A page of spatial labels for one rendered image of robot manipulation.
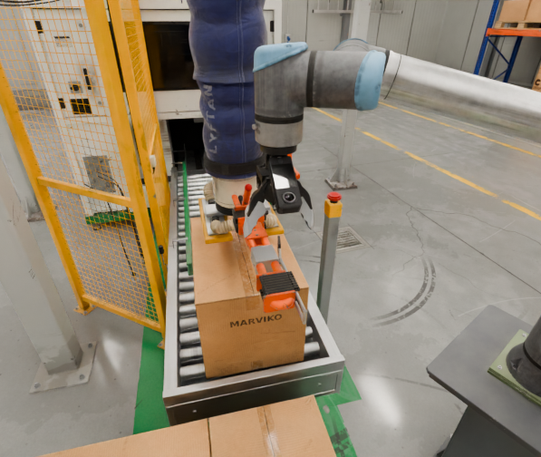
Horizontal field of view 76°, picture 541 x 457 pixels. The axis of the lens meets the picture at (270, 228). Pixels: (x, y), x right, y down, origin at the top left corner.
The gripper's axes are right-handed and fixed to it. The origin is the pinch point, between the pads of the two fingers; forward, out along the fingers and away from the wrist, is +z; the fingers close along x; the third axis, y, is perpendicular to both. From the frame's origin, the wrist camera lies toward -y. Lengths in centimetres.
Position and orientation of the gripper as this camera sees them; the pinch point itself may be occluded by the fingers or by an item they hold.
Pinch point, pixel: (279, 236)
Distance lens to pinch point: 75.0
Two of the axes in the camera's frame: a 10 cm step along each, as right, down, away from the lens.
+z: 0.0, 8.5, 5.2
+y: -2.3, -5.1, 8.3
